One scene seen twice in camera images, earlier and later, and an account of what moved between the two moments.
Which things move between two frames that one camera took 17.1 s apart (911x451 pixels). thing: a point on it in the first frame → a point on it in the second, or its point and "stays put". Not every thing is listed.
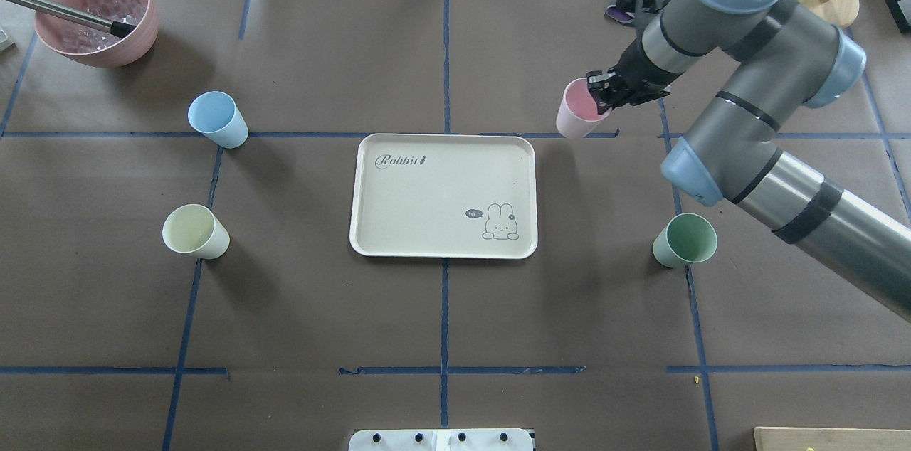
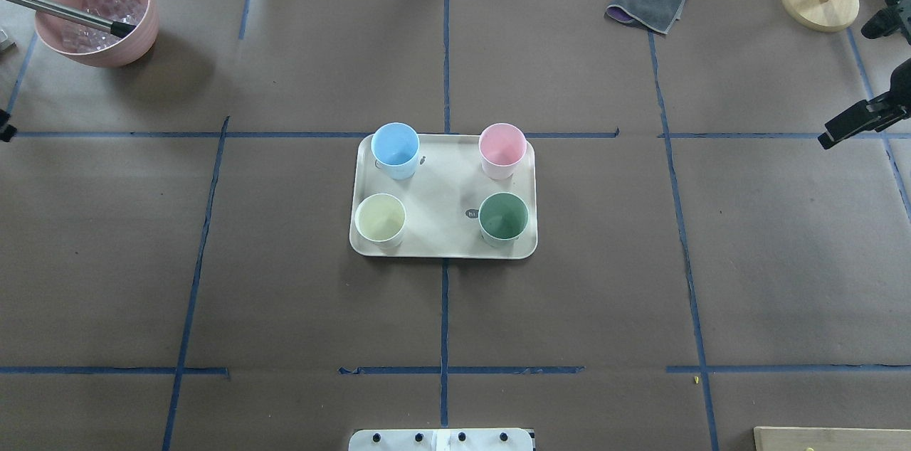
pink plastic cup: (577, 112) → (501, 146)
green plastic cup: (688, 238) → (502, 217)
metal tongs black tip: (38, 3) stays put
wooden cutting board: (771, 438) stays put
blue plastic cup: (216, 115) → (395, 147)
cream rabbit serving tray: (443, 195) stays put
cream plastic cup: (194, 228) → (379, 220)
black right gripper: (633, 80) → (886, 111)
